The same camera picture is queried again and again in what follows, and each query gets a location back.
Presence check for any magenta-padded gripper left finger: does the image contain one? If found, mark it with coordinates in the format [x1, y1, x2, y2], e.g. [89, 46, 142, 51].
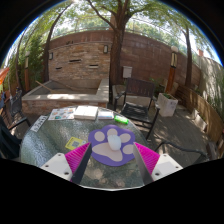
[39, 142, 94, 185]

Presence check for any grey electrical box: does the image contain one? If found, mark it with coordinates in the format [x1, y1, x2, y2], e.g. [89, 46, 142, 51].
[122, 65, 133, 79]

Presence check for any large forked tree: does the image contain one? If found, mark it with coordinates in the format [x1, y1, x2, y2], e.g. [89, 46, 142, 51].
[83, 0, 148, 101]

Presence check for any white planter box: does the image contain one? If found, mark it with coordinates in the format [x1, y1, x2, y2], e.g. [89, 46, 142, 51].
[156, 92, 179, 118]

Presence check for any green packet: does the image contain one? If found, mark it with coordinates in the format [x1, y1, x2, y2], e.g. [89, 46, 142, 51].
[113, 114, 130, 126]

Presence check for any wooden lamp post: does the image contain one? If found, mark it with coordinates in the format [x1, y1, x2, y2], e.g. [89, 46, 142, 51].
[165, 45, 179, 94]
[23, 50, 32, 93]

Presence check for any black metal armchair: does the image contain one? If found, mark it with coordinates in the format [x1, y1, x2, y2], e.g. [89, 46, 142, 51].
[153, 139, 221, 164]

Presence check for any yellow square card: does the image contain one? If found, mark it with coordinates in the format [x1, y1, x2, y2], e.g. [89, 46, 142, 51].
[64, 136, 88, 151]

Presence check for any black mesh chair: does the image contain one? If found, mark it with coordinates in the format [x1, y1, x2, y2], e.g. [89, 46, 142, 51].
[4, 89, 25, 125]

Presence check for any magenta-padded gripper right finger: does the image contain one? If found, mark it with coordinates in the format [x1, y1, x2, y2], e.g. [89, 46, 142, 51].
[132, 142, 184, 185]

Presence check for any stone water basin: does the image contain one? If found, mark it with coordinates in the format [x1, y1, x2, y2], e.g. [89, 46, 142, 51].
[21, 78, 110, 116]

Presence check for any small white book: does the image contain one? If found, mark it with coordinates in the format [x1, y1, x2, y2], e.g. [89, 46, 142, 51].
[97, 110, 115, 120]

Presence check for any orange umbrella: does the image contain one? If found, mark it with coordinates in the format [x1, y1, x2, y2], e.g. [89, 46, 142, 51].
[0, 67, 11, 85]

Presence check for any brown slatted chair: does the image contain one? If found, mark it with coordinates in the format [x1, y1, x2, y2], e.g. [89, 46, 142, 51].
[113, 77, 161, 140]

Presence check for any thin tree by fence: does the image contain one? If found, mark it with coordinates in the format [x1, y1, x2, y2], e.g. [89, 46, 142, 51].
[182, 26, 195, 88]

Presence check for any black-and-white printed leaflet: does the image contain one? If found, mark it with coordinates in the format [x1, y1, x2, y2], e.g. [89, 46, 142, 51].
[29, 115, 48, 133]

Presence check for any thin leaning tree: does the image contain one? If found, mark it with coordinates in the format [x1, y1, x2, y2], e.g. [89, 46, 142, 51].
[41, 3, 73, 84]

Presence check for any purple paw-print mouse pad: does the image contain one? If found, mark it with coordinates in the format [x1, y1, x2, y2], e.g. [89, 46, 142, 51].
[87, 124, 137, 167]

